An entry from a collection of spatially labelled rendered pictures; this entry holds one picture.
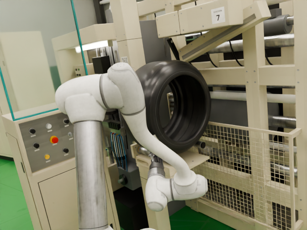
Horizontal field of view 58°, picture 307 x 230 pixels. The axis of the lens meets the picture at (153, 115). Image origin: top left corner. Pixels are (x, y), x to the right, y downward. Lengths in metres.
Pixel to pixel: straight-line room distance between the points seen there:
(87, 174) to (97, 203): 0.10
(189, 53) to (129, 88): 1.10
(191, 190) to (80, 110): 0.61
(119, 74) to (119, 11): 1.01
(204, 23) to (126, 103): 0.90
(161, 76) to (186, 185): 0.64
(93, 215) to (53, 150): 1.09
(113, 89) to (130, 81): 0.07
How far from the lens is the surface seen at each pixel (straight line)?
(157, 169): 1.40
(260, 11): 1.70
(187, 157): 1.97
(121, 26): 1.94
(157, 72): 1.60
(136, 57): 1.94
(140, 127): 1.08
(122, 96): 1.00
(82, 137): 1.01
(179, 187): 1.28
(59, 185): 2.06
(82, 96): 1.01
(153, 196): 1.29
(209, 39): 1.90
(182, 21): 1.86
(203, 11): 1.75
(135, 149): 1.95
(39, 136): 1.99
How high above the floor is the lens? 1.59
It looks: 14 degrees down
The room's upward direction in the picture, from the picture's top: 9 degrees counter-clockwise
